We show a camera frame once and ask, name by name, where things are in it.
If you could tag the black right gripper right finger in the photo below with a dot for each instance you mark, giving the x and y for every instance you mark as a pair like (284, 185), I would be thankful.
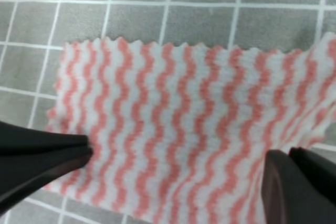
(298, 187)

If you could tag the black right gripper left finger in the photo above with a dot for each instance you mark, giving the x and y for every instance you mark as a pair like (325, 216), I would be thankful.
(31, 159)

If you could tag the grey grid tablecloth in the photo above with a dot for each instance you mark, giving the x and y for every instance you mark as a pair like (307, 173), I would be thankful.
(34, 33)

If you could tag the pink white wavy striped towel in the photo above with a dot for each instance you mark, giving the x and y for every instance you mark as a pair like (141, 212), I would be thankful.
(180, 133)

